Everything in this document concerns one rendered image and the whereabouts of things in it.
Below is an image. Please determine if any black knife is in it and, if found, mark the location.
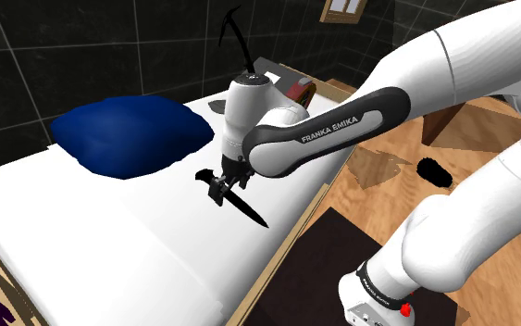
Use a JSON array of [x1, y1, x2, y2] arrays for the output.
[[194, 169, 270, 230]]

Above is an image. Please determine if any grey flat object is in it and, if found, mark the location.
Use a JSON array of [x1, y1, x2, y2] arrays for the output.
[[208, 98, 228, 115]]

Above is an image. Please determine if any red and brown box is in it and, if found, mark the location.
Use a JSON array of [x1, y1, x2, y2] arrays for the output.
[[285, 77, 318, 110]]

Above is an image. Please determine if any dark blue pillow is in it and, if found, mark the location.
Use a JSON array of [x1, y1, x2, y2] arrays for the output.
[[50, 94, 216, 181]]

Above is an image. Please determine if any dark robot stand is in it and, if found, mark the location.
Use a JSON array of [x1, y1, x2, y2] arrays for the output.
[[242, 207, 461, 326]]

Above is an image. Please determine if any black pickaxe-shaped object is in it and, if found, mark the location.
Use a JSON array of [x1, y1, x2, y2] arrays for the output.
[[217, 5, 257, 75]]

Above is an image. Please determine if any black rounded object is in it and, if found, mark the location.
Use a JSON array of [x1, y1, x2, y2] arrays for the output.
[[416, 156, 454, 190]]

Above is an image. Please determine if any brown wooden furniture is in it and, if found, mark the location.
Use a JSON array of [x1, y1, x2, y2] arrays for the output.
[[420, 96, 521, 155]]

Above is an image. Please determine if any white bed with wooden frame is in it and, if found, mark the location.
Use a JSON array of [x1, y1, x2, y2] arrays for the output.
[[0, 63, 357, 326]]

